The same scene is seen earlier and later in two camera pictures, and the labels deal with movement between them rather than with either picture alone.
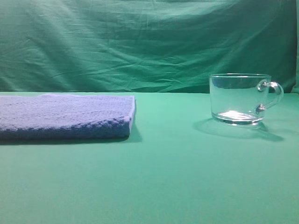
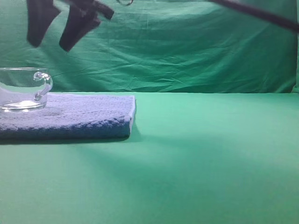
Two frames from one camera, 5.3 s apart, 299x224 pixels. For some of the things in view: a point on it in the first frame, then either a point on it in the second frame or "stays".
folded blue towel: [55, 116] stays
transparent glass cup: [242, 98] → [24, 89]
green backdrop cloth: [144, 46] stays
